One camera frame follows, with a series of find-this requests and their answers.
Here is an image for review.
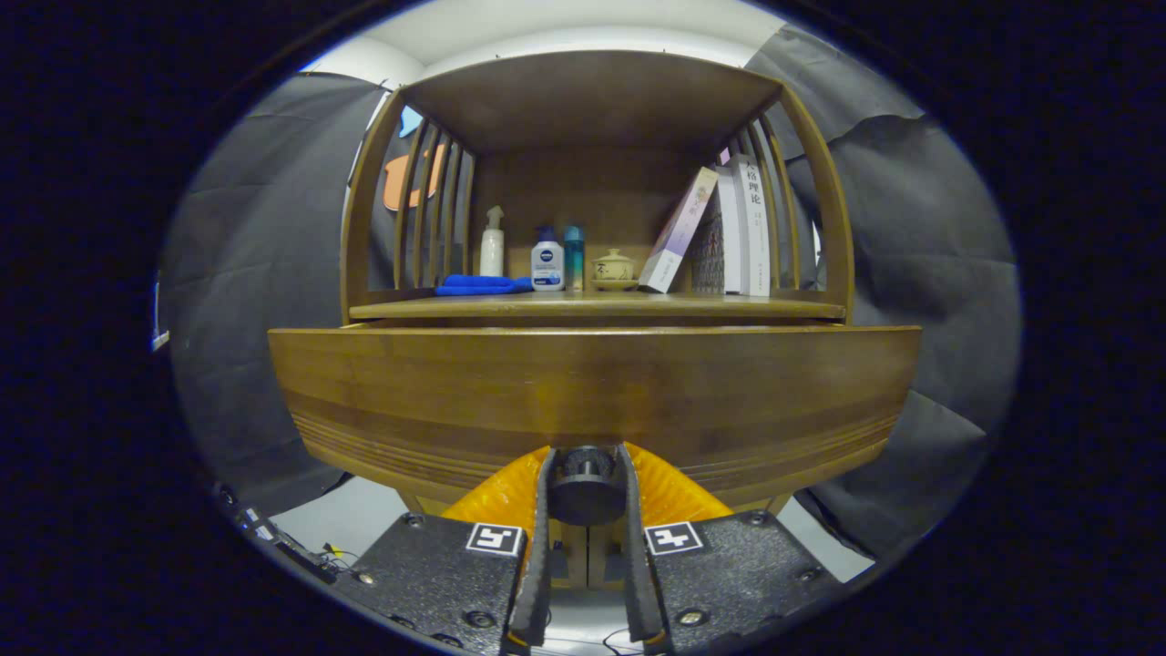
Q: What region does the blue folded cloth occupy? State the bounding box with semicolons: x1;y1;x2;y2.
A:
434;274;534;298

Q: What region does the black round drawer knob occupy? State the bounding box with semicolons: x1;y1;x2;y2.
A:
547;445;629;528

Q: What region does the white spray bottle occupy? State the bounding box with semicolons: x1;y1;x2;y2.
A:
479;205;506;278

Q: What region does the black backdrop cloth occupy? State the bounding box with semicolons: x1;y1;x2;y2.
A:
159;23;1021;561

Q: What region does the wooden countertop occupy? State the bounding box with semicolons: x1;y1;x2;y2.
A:
349;290;848;322

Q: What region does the white bottle with blue cap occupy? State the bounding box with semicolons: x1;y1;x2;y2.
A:
531;226;566;292

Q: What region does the white book with dark cover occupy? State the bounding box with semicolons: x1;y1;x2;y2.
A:
690;164;746;295

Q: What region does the beige lidded teacup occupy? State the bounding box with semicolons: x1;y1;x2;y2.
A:
590;248;639;292

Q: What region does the brown wooden cabinet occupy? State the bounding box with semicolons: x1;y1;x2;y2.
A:
339;50;857;593

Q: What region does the black electronic box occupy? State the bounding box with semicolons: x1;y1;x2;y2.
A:
214;483;343;586

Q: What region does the purple and white book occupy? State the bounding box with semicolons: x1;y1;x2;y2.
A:
638;166;721;294

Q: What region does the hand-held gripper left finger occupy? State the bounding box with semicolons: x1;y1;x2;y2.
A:
330;445;558;656

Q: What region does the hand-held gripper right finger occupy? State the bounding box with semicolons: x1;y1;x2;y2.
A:
618;443;846;656

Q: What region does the teal slim bottle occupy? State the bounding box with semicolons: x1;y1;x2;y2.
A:
563;225;586;292

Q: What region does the brown wooden drawer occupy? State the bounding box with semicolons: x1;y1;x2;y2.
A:
267;323;923;516

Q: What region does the white book with black lettering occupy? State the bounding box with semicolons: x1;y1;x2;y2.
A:
731;153;773;298

